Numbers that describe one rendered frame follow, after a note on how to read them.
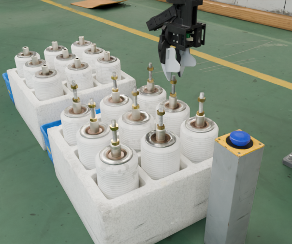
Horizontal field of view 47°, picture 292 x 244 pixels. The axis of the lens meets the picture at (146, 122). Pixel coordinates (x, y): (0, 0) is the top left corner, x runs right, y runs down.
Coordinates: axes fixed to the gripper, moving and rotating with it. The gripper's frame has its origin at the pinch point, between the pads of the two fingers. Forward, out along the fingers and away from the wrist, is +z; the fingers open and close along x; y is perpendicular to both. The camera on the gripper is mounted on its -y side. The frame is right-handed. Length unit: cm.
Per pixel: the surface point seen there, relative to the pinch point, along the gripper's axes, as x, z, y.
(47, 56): -6, 11, -66
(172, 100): -1.0, 7.4, 1.2
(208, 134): -3.6, 10.0, 16.3
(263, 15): 176, 28, -82
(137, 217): -26.1, 22.5, 16.1
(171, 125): -3.7, 12.9, 3.8
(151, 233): -22.3, 30.3, 16.7
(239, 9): 176, 27, -104
